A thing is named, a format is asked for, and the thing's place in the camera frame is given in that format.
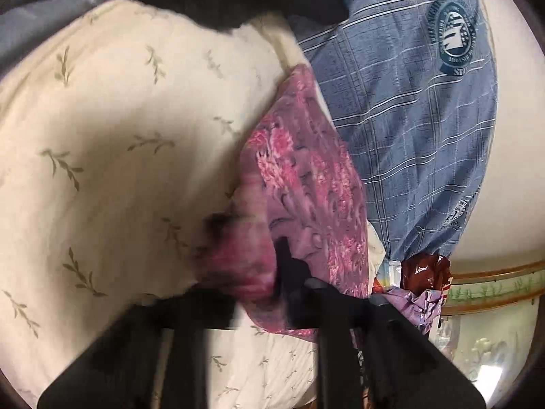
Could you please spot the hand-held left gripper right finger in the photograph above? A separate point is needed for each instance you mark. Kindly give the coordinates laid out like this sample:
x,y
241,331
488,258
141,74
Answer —
x,y
286,272

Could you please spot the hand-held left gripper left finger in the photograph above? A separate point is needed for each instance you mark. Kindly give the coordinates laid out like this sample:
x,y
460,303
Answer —
x,y
191,313

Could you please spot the purple floral shirt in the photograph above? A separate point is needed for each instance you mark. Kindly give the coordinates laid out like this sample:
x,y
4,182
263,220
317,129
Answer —
x,y
306,170

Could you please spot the colourful white packet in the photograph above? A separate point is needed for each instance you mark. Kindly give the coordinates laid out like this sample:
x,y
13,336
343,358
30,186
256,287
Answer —
x,y
389,273

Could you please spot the light purple garment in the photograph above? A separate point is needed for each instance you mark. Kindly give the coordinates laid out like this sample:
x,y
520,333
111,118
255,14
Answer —
x,y
408,306

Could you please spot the dark red plastic bag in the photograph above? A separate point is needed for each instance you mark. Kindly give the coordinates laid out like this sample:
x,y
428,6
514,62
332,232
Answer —
x,y
425,270

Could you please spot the cream leaf-print blanket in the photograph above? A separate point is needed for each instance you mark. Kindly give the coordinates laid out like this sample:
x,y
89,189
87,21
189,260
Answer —
x,y
106,136

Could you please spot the blue plaid shirt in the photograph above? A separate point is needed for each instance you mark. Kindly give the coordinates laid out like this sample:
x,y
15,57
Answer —
x,y
404,115

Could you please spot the gold-trimmed patterned panel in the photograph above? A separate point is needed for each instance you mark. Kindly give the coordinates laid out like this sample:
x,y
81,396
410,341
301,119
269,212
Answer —
x,y
489,294

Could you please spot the grey-blue bed sheet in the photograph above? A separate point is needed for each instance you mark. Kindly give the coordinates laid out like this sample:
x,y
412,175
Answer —
x,y
30,30

